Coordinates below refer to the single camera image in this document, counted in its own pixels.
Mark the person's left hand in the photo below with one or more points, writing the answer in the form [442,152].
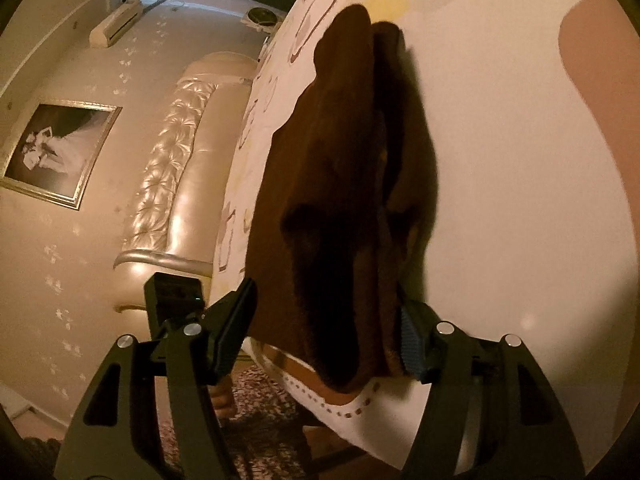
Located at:
[222,397]

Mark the cream tufted headboard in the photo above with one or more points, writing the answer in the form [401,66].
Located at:
[170,185]

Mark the patterned rug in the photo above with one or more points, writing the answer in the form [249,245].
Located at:
[265,425]

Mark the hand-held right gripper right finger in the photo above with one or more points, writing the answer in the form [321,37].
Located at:
[411,340]

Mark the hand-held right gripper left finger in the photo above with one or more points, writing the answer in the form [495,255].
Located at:
[232,330]

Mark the framed wall picture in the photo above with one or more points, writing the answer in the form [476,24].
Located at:
[55,150]

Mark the brown garment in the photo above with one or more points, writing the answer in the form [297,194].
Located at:
[330,220]

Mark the printed white bed sheet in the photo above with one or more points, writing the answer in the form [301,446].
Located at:
[500,160]

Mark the white wall air conditioner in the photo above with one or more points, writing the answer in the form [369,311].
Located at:
[116,25]

